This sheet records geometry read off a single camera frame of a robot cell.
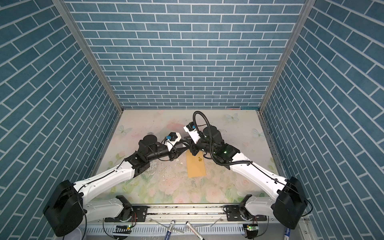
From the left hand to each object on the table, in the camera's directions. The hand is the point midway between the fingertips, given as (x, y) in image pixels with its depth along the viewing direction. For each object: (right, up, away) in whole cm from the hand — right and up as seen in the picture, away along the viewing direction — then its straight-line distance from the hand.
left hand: (185, 144), depth 75 cm
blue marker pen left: (-8, -41, -8) cm, 42 cm away
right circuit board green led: (+33, -41, -1) cm, 53 cm away
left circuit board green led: (-31, -41, -3) cm, 51 cm away
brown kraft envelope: (+5, -15, +17) cm, 23 cm away
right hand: (-1, +4, -2) cm, 5 cm away
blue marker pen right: (+47, -40, -7) cm, 62 cm away
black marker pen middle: (+4, -39, -5) cm, 40 cm away
